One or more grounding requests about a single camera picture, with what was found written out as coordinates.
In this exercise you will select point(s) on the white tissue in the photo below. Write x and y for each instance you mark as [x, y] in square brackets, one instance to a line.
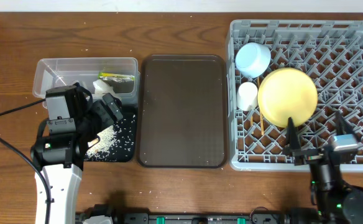
[102, 88]

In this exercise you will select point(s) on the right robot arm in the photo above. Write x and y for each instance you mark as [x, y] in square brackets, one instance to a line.
[336, 201]

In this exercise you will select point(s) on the cream white cup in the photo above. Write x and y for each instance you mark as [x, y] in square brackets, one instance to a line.
[247, 96]

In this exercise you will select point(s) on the rice pile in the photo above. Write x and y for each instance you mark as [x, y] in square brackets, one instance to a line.
[107, 140]

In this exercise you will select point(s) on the black plastic tray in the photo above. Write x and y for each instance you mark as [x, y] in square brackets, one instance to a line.
[122, 146]

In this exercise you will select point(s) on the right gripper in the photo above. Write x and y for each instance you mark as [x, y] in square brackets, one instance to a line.
[293, 144]

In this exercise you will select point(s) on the grey plastic dishwasher rack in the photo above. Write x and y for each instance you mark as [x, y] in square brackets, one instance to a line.
[331, 53]

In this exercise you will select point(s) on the yellow plate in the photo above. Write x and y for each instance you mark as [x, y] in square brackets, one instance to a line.
[287, 93]

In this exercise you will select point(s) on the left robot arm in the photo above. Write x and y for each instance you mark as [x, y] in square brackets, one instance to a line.
[60, 148]

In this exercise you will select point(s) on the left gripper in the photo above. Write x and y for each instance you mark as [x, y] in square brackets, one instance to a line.
[115, 108]

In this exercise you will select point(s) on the dark brown serving tray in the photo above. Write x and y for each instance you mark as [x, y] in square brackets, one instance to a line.
[183, 108]

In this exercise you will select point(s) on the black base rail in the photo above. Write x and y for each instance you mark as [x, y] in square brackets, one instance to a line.
[106, 214]

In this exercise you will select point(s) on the clear plastic waste bin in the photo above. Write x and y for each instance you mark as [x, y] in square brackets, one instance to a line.
[56, 72]

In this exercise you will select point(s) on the light blue bowl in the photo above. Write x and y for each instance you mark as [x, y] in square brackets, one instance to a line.
[253, 59]

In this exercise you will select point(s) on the green yellow snack wrapper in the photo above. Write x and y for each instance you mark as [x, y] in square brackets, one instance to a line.
[115, 77]

